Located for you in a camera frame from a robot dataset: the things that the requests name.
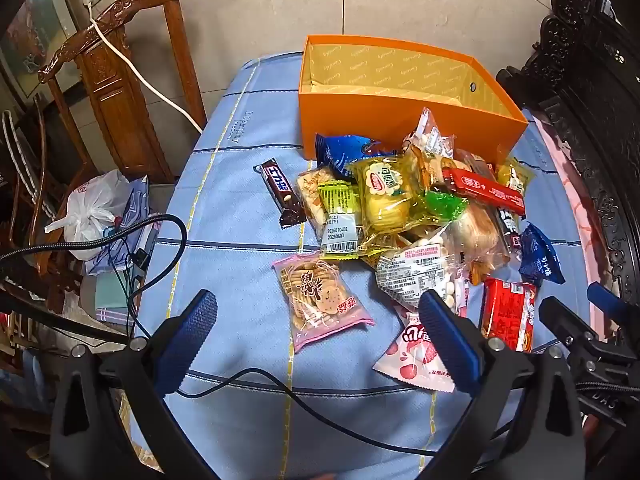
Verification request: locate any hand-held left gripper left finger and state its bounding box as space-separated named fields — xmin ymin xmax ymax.
xmin=50 ymin=289 xmax=219 ymax=480

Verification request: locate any white plastic bag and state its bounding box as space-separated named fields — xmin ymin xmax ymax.
xmin=45 ymin=170 xmax=133 ymax=261

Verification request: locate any black cable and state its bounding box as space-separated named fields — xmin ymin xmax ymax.
xmin=170 ymin=369 xmax=516 ymax=457
xmin=0 ymin=214 xmax=188 ymax=341

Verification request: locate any carved wooden chair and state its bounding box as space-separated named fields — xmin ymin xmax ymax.
xmin=37 ymin=0 xmax=208 ymax=183

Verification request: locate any small blue snack packet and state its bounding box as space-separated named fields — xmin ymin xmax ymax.
xmin=517 ymin=222 xmax=566 ymax=288

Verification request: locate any brown bread packet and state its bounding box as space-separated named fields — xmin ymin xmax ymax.
xmin=497 ymin=207 xmax=523 ymax=248

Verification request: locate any orange cardboard box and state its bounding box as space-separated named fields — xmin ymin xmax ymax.
xmin=298 ymin=35 xmax=529 ymax=165

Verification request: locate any clear round biscuit packet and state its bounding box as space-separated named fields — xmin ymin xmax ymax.
xmin=375 ymin=240 xmax=471 ymax=318
xmin=402 ymin=107 xmax=456 ymax=161

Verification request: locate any blue checked tablecloth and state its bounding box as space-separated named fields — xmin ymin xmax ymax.
xmin=132 ymin=52 xmax=601 ymax=480

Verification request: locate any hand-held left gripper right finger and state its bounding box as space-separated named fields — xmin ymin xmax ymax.
xmin=419 ymin=290 xmax=586 ymax=480

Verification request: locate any pink strawberry snack packet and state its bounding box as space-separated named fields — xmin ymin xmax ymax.
xmin=372 ymin=305 xmax=456 ymax=393

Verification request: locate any green folded cloth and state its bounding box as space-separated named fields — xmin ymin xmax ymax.
xmin=95 ymin=272 xmax=146 ymax=321

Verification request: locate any red snack packet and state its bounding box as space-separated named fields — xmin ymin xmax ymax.
xmin=480 ymin=277 xmax=538 ymax=353

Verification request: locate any red wafer bar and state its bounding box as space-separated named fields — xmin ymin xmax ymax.
xmin=442 ymin=167 xmax=527 ymax=218

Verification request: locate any clear bread packet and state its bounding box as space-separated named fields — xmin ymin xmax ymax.
xmin=440 ymin=205 xmax=511 ymax=281

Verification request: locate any blue striped cloth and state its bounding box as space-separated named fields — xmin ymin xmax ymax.
xmin=87 ymin=176 xmax=163 ymax=276

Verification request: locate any green label rice cracker packet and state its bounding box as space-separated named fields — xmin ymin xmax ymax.
xmin=296 ymin=166 xmax=366 ymax=260

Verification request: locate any framed picture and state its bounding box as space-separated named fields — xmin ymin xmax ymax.
xmin=0 ymin=0 xmax=81 ymax=101

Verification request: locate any white power cable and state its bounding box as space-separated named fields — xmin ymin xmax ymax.
xmin=87 ymin=2 xmax=203 ymax=133

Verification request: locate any pink cracker packet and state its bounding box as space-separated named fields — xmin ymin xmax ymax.
xmin=272 ymin=252 xmax=376 ymax=353

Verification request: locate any small yellow snack packet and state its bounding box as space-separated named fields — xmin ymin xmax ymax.
xmin=495 ymin=157 xmax=536 ymax=196

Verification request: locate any brown chocolate bar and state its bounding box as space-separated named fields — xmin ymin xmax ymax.
xmin=257 ymin=160 xmax=307 ymax=228

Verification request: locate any large blue snack packet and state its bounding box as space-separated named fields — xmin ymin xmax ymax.
xmin=315 ymin=132 xmax=401 ymax=181

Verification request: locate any green jelly packet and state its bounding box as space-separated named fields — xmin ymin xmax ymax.
xmin=422 ymin=190 xmax=468 ymax=221

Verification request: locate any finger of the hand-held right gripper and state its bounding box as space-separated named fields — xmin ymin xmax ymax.
xmin=586 ymin=282 xmax=640 ymax=331
xmin=539 ymin=296 xmax=599 ymax=361

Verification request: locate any yellow biscuit packet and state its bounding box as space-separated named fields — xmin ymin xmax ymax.
xmin=350 ymin=152 xmax=436 ymax=236

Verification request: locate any dark carved wooden furniture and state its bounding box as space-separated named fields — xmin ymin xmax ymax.
xmin=495 ymin=0 xmax=640 ymax=306

